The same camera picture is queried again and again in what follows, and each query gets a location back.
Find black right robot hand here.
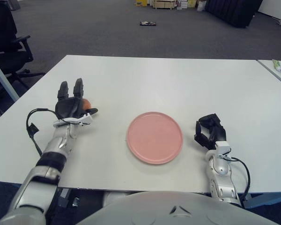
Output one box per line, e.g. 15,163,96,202
193,113,227,150

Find grey desk leg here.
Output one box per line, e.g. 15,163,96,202
0,55,20,102

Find black office chair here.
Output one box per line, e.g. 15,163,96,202
0,0,46,98

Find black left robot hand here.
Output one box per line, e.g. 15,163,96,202
54,78,99,120

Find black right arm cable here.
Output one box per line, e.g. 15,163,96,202
227,156,251,200

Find grey metal table beam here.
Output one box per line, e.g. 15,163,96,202
242,191,281,209
58,187,80,208

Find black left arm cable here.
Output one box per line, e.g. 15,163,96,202
26,108,58,157

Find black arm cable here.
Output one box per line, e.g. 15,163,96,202
227,156,251,200
26,108,58,157

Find grey robot torso shell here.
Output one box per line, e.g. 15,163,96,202
77,191,272,225

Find black curtain partition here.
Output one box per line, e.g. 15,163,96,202
205,0,264,29

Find stacked white cartons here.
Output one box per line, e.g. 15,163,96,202
177,0,197,9

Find wooden pallet crate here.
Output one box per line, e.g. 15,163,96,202
153,0,177,10

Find pink round plate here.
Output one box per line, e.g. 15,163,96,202
126,112,184,165

